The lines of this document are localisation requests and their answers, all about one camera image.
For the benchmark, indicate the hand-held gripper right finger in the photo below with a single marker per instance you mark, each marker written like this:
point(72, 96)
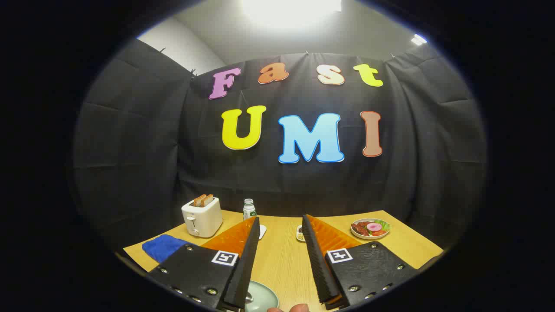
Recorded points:
point(318, 268)

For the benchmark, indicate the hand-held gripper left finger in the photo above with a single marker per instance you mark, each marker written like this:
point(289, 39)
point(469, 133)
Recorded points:
point(247, 268)

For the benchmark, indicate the pale green plate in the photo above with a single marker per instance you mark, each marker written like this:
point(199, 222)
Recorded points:
point(266, 299)

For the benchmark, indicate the white square coaster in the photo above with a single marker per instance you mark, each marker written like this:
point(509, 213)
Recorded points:
point(262, 232)

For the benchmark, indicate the white divided dish with beans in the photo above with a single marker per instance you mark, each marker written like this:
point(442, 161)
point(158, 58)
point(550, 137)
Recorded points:
point(300, 234)

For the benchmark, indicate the white food plate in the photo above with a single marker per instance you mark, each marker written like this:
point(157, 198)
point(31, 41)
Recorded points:
point(362, 236)

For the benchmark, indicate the brown meat pieces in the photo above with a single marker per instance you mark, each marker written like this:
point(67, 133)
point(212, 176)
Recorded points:
point(360, 228)

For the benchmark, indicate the small white plastic bottle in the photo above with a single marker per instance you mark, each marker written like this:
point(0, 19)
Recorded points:
point(249, 210)

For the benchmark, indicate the white toaster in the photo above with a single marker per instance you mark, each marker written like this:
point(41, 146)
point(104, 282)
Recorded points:
point(206, 219)

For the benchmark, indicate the pink ham slice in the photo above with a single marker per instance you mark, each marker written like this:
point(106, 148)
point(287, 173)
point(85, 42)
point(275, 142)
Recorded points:
point(373, 226)

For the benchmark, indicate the red tomato slice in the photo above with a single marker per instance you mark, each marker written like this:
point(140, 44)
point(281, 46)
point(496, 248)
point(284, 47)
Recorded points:
point(378, 232)

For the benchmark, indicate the brown toast slice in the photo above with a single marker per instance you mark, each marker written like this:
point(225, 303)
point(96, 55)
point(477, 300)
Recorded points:
point(208, 199)
point(199, 200)

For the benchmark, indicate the green lettuce leaf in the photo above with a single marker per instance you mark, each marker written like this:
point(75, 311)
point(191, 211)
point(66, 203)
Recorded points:
point(385, 224)

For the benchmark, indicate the blue towel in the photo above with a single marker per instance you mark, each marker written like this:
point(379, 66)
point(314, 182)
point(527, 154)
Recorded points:
point(164, 247)

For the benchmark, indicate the small ceiling light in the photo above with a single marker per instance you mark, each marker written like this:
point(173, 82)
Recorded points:
point(418, 40)

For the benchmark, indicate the large ceiling light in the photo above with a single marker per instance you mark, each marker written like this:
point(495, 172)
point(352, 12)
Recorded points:
point(290, 8)

